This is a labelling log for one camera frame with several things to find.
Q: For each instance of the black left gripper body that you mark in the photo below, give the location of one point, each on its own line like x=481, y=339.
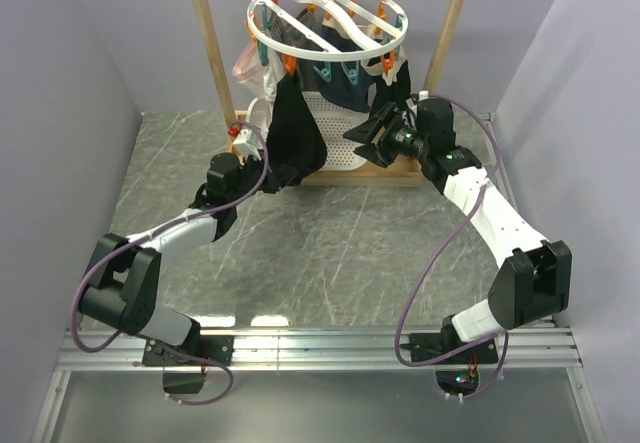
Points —
x=252, y=173

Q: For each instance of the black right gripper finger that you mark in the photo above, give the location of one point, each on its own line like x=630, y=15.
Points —
x=378, y=154
x=368, y=130

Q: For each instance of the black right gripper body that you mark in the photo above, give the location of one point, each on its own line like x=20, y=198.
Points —
x=400, y=138

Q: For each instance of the black boxer underwear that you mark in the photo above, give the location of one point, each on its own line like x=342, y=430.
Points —
x=295, y=146

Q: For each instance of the white round clip hanger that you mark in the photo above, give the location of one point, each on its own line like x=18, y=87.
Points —
x=357, y=36

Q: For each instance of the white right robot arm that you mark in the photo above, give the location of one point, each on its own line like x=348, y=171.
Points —
x=534, y=273

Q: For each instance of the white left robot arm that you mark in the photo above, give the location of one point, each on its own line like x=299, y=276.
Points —
x=120, y=286

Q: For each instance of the navy hanging underwear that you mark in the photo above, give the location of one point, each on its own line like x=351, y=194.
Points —
x=345, y=84

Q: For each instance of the pink white hanging underwear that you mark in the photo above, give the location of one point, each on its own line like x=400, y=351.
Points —
x=261, y=80

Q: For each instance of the grey striped hanging underwear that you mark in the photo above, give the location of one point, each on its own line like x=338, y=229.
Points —
x=287, y=34

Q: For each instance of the white perforated plastic basket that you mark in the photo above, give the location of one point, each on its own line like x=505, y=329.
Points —
x=333, y=121

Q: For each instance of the wooden hanger rack frame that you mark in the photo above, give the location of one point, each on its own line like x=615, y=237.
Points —
x=402, y=173

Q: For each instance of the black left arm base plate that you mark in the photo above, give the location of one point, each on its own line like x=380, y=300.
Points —
x=215, y=348

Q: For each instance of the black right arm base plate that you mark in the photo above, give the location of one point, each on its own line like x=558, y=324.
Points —
x=445, y=348

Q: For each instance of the aluminium mounting rail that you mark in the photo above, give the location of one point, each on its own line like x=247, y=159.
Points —
x=329, y=349

